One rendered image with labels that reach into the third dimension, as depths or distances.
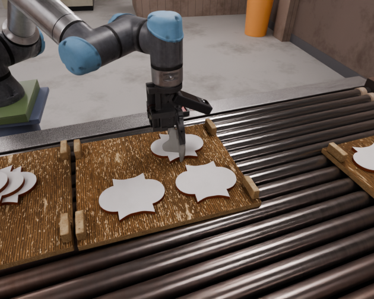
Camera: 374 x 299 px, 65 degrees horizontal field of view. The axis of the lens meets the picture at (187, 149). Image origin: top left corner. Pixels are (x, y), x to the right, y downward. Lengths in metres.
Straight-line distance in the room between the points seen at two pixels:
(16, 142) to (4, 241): 0.38
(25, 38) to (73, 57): 0.60
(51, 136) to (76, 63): 0.41
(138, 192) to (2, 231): 0.29
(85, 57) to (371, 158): 0.76
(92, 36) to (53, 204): 0.38
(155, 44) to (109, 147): 0.34
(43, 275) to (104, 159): 0.32
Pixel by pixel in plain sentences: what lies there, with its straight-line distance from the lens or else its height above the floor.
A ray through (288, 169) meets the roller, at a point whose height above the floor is 0.92.
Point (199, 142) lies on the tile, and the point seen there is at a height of 0.95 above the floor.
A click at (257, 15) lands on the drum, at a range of 4.94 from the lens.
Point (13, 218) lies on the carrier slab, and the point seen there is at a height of 0.94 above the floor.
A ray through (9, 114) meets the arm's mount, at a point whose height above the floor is 0.90.
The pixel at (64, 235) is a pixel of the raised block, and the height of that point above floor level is 0.96.
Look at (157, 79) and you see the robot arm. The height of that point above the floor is 1.16.
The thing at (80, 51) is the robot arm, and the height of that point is 1.25.
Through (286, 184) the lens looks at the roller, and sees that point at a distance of 0.80.
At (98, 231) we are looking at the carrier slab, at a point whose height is 0.94.
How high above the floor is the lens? 1.45
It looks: 38 degrees down
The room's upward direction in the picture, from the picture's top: 1 degrees clockwise
